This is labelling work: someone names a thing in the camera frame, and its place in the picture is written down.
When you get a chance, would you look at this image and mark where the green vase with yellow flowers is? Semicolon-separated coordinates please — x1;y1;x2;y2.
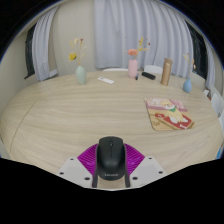
68;37;88;85

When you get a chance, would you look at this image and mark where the cartoon dog print mouse pad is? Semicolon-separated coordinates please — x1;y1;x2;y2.
143;97;195;132

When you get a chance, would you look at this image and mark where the white chair with blue edge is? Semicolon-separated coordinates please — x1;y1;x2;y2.
217;109;224;160

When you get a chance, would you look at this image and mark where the wide white curtain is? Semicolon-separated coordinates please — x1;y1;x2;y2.
93;0;195;79

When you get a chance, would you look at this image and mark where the blue vase with dried flowers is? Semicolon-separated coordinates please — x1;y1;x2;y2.
182;52;198;94

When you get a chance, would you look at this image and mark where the dark window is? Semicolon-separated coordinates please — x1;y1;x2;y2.
23;23;38;80
184;21;208;80

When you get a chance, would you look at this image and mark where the pink vase with orange flowers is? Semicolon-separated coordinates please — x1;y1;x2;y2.
124;36;152;79

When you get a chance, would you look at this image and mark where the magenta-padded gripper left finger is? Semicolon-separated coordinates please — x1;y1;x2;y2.
57;143;100;189

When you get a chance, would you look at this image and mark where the bronze drink bottle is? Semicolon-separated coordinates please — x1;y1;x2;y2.
160;57;174;87

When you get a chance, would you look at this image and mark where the black oblong case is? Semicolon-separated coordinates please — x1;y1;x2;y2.
141;71;157;81

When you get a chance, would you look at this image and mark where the white remote control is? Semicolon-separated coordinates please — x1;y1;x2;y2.
97;76;115;85

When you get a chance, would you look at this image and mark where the black computer mouse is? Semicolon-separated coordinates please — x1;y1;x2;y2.
95;135;128;181

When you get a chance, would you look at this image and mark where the narrow white curtain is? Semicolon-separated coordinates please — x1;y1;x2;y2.
31;6;61;83
203;39;217;91

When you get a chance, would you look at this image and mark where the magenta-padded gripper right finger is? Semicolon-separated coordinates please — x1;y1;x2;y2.
123;143;167;189

